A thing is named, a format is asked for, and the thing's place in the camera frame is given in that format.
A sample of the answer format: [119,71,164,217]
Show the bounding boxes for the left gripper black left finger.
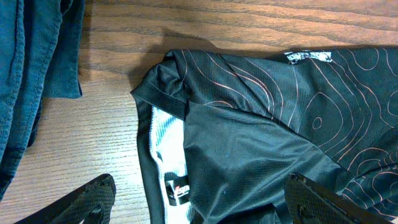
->
[16,174,116,224]

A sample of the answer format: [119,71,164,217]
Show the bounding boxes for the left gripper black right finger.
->
[284,173,389,224]

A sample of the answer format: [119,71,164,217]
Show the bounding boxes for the black jersey with orange lines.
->
[132,47,397,223]

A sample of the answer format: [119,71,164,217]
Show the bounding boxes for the folded navy blue trousers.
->
[1,0,85,195]

